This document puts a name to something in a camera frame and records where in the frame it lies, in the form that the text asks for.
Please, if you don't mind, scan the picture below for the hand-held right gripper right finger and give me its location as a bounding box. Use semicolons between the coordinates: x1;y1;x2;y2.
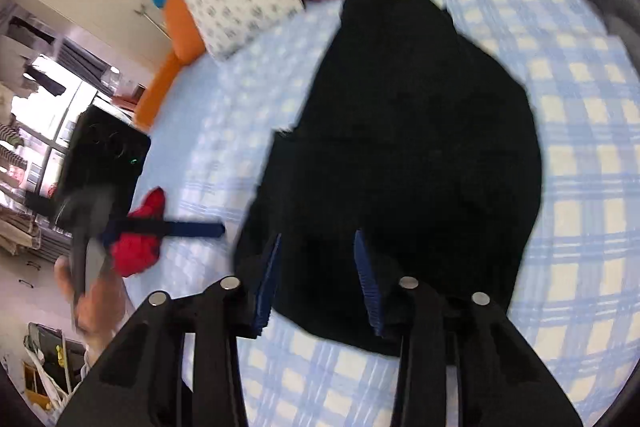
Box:
354;229;586;427

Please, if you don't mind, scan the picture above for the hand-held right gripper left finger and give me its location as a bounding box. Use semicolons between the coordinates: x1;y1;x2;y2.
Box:
57;232;283;427

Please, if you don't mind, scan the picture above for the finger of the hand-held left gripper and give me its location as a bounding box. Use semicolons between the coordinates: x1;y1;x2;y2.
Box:
102;217;226;242

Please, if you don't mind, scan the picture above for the red cloth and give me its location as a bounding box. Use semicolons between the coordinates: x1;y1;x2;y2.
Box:
109;187;168;278

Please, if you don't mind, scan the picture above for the black garment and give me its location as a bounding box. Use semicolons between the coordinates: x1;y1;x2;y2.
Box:
234;0;544;358

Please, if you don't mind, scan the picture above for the person's left hand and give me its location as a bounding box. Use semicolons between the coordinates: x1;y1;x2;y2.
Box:
54;252;135;354

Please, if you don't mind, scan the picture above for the window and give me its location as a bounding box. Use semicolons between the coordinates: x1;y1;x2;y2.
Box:
7;52;101;208

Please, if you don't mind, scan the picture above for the folded striped cloth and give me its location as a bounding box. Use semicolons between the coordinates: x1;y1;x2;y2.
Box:
0;202;46;258

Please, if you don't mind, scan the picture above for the blue plaid bed sheet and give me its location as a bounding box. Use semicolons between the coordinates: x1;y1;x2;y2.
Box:
120;0;640;427

